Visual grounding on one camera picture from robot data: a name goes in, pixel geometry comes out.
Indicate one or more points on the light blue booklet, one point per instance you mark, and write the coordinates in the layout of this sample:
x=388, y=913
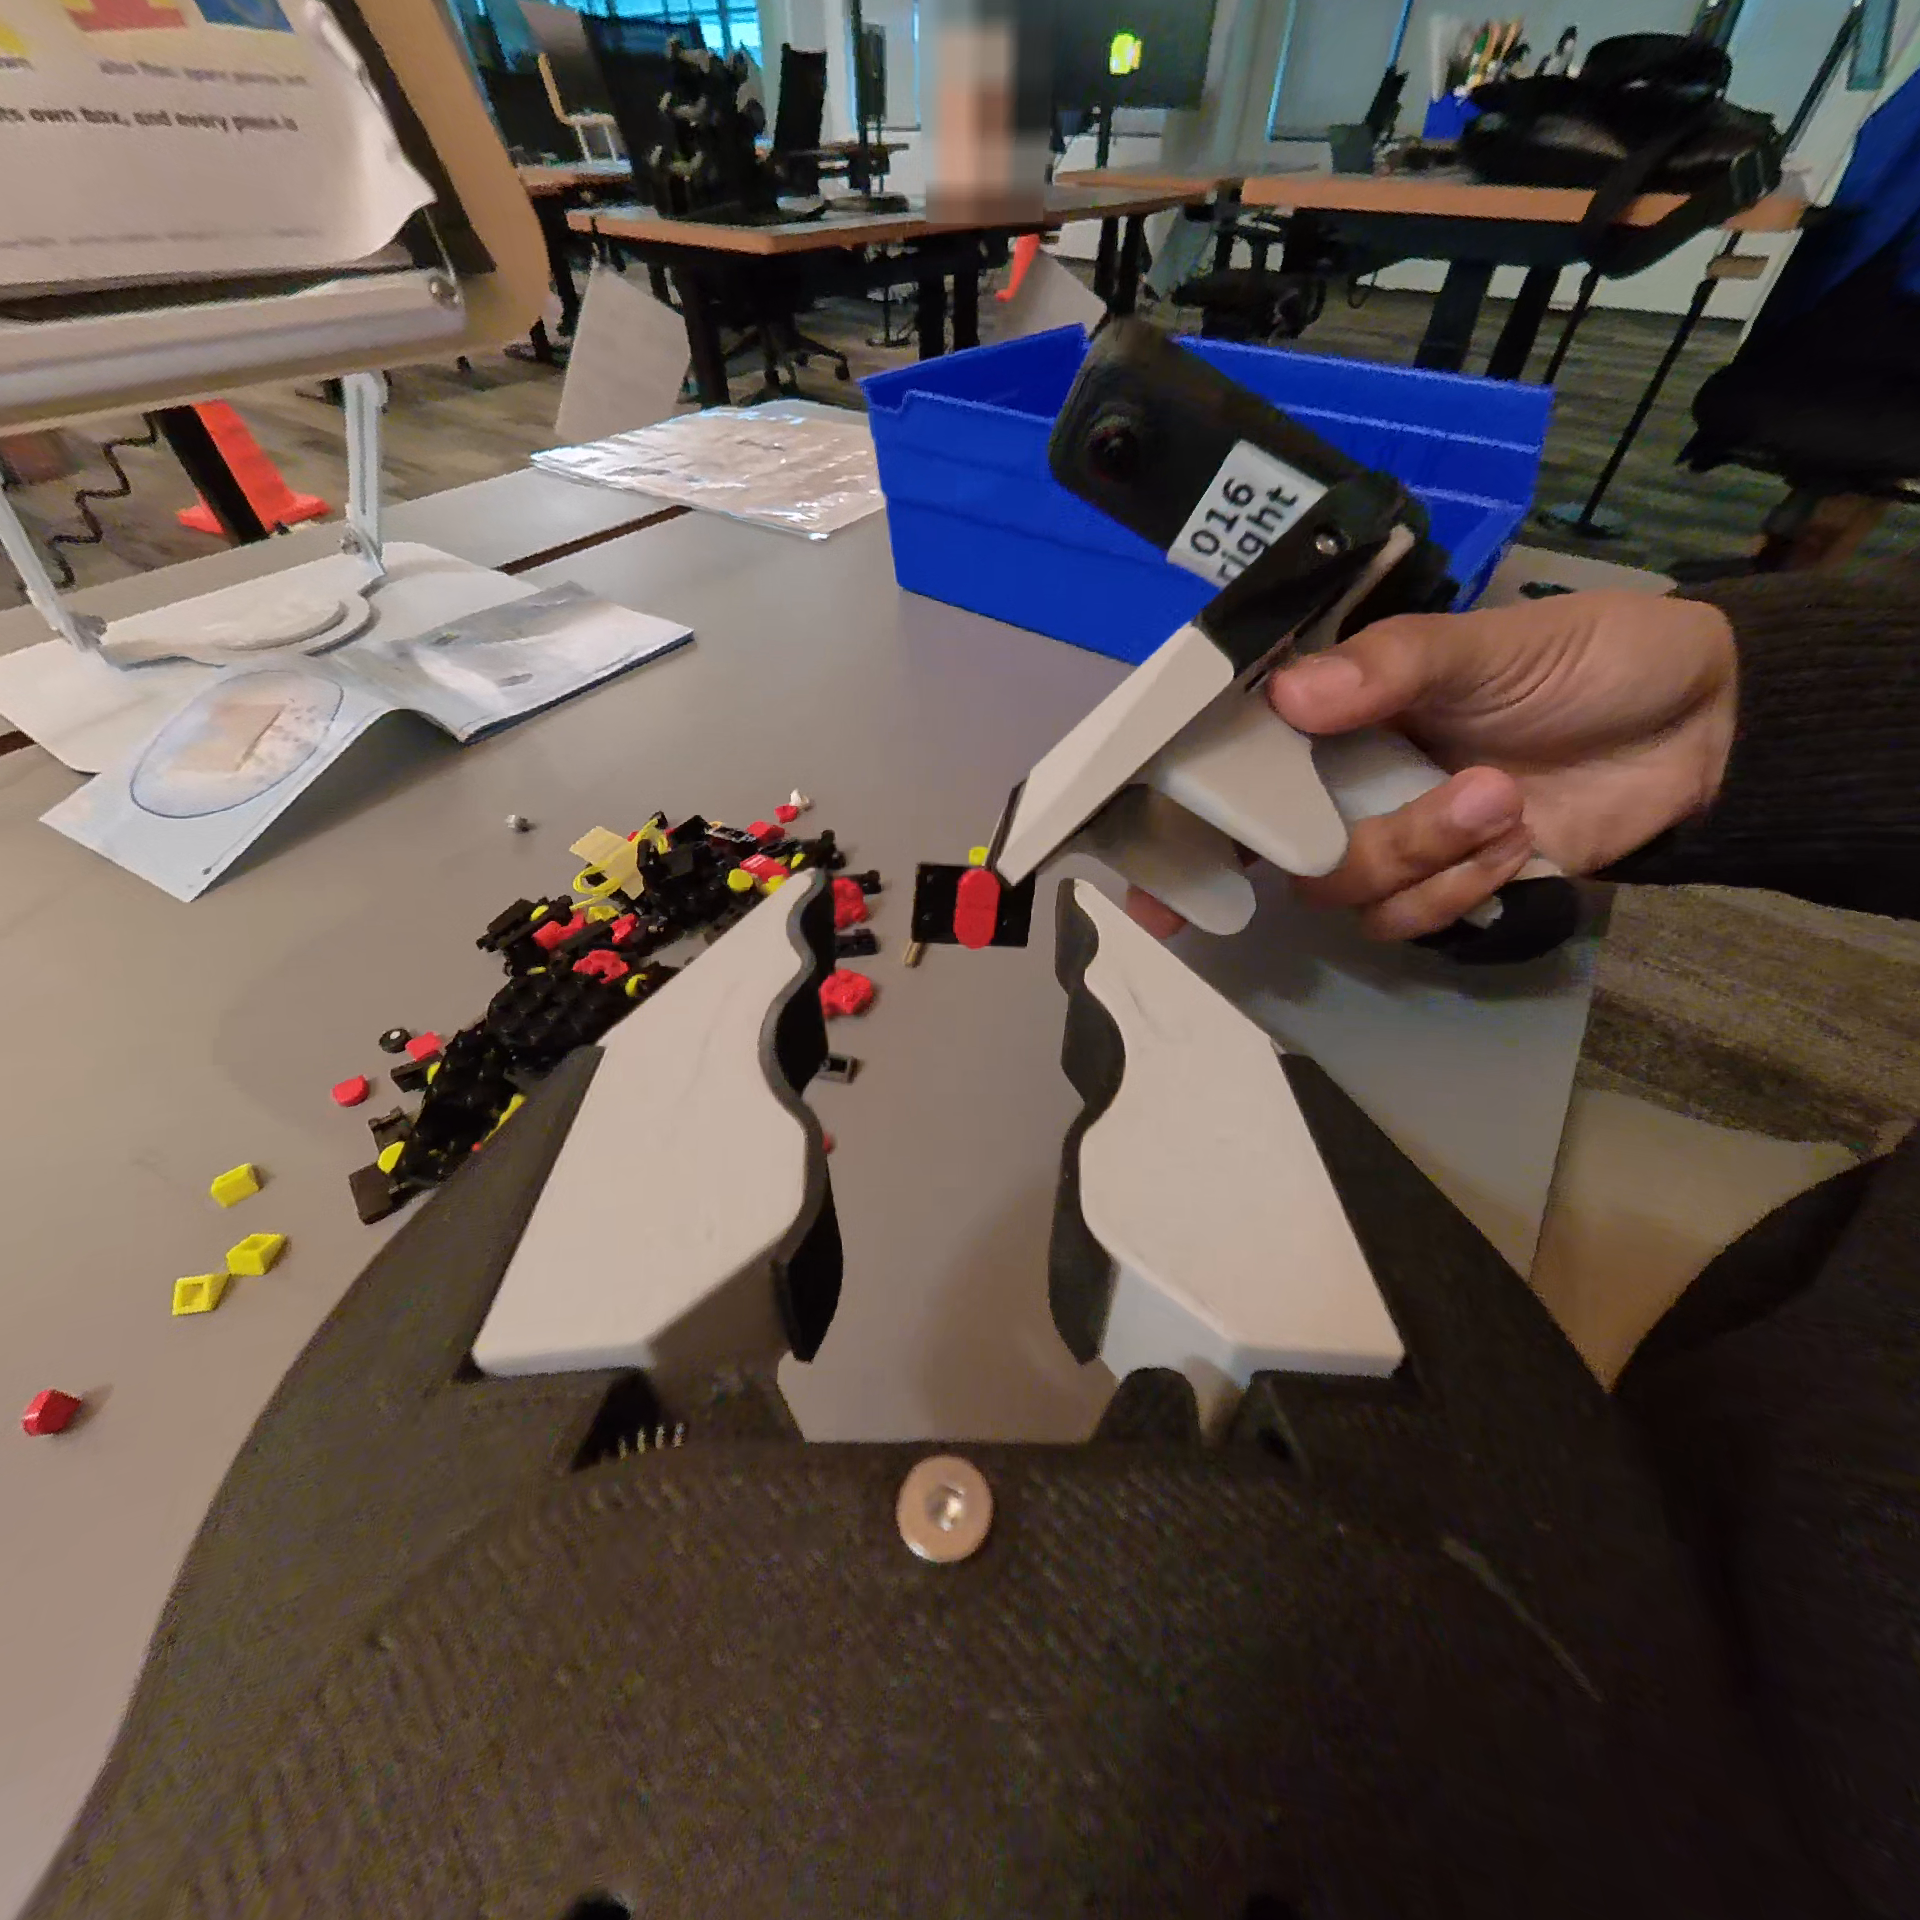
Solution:
x=494, y=661

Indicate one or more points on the red rounded toy brick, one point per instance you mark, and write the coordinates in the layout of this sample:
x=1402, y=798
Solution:
x=974, y=909

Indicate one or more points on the blue pen cup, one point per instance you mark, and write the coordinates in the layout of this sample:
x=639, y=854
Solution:
x=1447, y=112

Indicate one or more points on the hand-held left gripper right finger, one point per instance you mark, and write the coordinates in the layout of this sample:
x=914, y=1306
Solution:
x=1230, y=1214

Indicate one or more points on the red wedge toy brick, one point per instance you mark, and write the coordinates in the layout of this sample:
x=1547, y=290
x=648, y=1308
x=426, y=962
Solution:
x=52, y=1410

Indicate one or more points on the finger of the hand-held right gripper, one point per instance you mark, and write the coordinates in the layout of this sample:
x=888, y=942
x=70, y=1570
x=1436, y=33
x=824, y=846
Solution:
x=1126, y=734

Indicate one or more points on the black office chair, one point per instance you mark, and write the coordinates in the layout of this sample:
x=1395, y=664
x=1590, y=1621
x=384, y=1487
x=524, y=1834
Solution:
x=704, y=136

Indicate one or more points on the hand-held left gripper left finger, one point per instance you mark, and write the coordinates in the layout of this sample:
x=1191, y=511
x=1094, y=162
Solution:
x=661, y=1185

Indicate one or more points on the person's right hand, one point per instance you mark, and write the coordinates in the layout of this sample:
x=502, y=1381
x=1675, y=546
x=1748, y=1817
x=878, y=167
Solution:
x=1575, y=704

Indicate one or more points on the task sheet on stand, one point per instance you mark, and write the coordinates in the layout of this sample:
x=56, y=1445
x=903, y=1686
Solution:
x=224, y=646

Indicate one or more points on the yellow wedge toy brick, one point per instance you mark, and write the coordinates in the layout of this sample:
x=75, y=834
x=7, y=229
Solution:
x=254, y=1254
x=236, y=1185
x=197, y=1292

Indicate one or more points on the black computer monitor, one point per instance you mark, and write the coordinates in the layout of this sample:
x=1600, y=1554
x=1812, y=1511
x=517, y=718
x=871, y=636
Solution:
x=1156, y=54

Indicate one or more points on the red chair base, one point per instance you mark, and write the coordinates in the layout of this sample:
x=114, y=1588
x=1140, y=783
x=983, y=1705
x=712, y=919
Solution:
x=248, y=473

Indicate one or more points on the person's right forearm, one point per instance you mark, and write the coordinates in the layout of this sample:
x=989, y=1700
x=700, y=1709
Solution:
x=1830, y=734

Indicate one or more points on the pile of toy bricks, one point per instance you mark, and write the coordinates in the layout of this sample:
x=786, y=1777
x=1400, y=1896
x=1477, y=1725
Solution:
x=510, y=1020

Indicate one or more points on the blue plastic bin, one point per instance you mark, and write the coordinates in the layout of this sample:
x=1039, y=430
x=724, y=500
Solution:
x=990, y=511

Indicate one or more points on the black toy brick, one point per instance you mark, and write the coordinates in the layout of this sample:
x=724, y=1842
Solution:
x=938, y=901

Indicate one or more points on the clear plastic bag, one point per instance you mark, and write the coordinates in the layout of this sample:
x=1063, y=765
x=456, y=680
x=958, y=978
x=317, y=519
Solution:
x=722, y=457

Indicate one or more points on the black bag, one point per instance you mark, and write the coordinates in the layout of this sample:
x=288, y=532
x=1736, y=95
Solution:
x=1621, y=136

